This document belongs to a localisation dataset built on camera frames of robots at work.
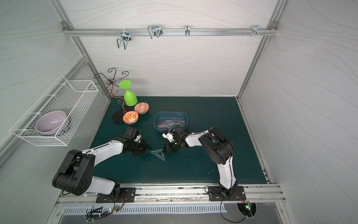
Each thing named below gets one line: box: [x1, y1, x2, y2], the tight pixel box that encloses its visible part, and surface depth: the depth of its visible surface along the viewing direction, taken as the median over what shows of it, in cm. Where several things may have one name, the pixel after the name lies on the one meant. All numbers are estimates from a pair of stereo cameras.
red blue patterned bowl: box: [134, 102, 150, 115], surface depth 113 cm
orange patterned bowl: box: [123, 110, 139, 125], surface depth 106 cm
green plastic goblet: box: [118, 79, 138, 107], surface depth 90 cm
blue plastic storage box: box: [153, 111, 188, 133], surface depth 106 cm
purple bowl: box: [35, 110, 67, 137], surface depth 61 cm
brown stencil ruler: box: [157, 123, 173, 129], surface depth 103 cm
